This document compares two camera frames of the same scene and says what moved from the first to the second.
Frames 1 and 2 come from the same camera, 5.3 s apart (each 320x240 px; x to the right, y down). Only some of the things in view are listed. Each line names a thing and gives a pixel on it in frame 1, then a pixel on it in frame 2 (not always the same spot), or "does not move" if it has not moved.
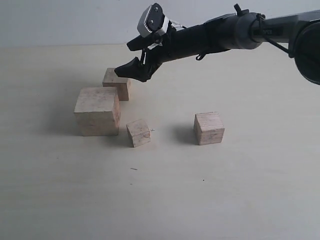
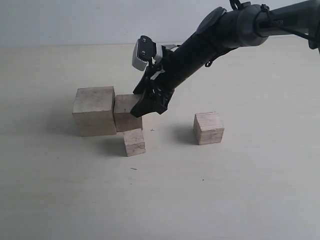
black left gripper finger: (135, 69) -> (154, 97)
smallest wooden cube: (139, 132) -> (134, 141)
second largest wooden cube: (111, 79) -> (125, 120)
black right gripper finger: (141, 43) -> (145, 80)
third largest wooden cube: (208, 128) does not move
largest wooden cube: (97, 111) does not move
